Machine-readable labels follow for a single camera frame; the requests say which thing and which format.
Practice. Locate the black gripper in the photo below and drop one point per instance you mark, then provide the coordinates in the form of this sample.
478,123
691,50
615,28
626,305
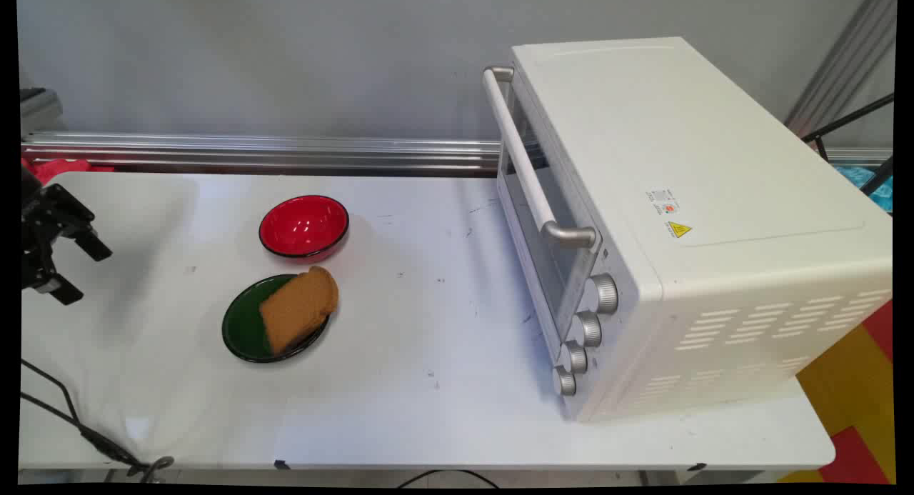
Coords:
44,220

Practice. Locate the red cloth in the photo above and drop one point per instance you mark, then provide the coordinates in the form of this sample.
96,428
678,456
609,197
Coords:
61,168

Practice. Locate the dark green plate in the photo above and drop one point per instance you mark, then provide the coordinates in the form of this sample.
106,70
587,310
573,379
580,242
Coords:
245,323

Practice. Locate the brown bread slice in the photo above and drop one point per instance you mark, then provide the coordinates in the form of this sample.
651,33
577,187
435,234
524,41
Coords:
296,309

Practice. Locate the red bowl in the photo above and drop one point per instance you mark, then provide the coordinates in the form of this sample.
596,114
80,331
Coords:
303,226

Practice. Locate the silver oven knob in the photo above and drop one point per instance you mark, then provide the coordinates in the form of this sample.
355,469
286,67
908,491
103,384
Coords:
604,293
574,357
565,381
590,328

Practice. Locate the yellow warning sticker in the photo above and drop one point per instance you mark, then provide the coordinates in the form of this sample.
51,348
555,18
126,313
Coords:
679,229

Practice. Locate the white toaster oven body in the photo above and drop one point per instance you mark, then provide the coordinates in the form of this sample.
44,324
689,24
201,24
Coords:
714,195

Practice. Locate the black metal stand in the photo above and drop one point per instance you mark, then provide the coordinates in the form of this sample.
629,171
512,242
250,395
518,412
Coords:
850,120

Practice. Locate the blue patterned object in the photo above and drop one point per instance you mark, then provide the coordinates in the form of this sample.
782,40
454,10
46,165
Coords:
867,184

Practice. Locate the aluminium frame rail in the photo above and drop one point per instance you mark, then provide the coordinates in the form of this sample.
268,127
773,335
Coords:
250,154

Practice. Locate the aluminium diagonal post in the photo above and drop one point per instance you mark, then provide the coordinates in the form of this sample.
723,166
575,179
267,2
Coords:
842,59

